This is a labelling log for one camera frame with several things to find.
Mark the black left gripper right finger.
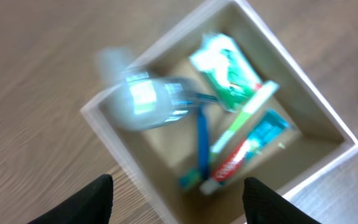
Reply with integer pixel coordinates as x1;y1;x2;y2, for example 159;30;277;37
242;177;319;224

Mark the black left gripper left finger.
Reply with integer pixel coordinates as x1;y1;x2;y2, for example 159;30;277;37
31;174;114;224

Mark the green toothbrush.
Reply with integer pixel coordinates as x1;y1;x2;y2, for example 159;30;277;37
179;80;279;190

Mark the teal white small tube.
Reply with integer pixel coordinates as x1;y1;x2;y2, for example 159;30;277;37
200;110;290;195

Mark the clear purple liquid bottle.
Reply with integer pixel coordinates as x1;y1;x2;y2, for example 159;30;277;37
98;47;197;131

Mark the blue disposable razor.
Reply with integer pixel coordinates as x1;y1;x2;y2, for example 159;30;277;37
196;93;218;180

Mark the green white small packet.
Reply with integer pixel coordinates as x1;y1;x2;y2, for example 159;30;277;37
189;33;263;112

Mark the white cardboard box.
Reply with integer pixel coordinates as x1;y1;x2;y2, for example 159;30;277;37
81;1;358;223

